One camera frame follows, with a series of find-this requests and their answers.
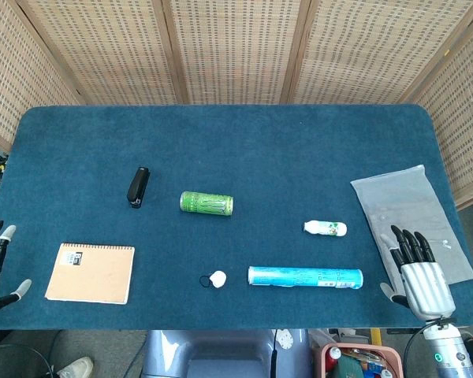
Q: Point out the green energy drink can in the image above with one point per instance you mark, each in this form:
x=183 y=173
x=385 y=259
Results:
x=206 y=203

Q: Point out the white round disc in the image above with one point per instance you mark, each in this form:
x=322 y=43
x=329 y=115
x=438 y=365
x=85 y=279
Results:
x=285 y=338

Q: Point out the small white plastic piece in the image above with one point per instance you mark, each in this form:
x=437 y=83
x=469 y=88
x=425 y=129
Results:
x=446 y=244

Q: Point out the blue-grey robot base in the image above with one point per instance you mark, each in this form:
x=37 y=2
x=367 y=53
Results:
x=228 y=354

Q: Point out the black stapler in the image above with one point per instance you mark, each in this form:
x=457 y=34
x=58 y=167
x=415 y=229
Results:
x=138 y=188

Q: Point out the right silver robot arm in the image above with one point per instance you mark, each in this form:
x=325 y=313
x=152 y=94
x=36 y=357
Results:
x=451 y=350

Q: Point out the dark blue table mat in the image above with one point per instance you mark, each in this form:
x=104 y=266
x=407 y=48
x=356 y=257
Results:
x=236 y=157

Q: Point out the brown spiral notebook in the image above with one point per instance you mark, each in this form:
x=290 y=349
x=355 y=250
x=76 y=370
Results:
x=90 y=273

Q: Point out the small white bottle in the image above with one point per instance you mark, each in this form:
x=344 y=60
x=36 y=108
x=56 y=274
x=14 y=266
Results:
x=326 y=228

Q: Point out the red bottle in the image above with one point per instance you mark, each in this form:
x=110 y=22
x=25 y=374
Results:
x=333 y=359

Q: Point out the woven bamboo folding screen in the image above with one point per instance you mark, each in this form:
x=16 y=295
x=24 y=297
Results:
x=236 y=47

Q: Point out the light blue cylindrical tube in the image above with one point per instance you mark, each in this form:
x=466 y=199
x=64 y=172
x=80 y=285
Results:
x=305 y=276

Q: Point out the white crumpled cloth ball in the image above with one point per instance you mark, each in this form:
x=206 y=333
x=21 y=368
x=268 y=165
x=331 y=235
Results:
x=218 y=279

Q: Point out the translucent grey zip bag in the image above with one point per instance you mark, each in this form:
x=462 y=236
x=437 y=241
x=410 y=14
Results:
x=402 y=204

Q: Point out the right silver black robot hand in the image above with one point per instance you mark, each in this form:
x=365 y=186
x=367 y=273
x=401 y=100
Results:
x=427 y=289

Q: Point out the white shoe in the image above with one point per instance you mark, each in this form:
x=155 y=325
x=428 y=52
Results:
x=77 y=368

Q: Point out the pink plastic basket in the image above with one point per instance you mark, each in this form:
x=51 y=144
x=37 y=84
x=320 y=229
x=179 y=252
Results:
x=378 y=348

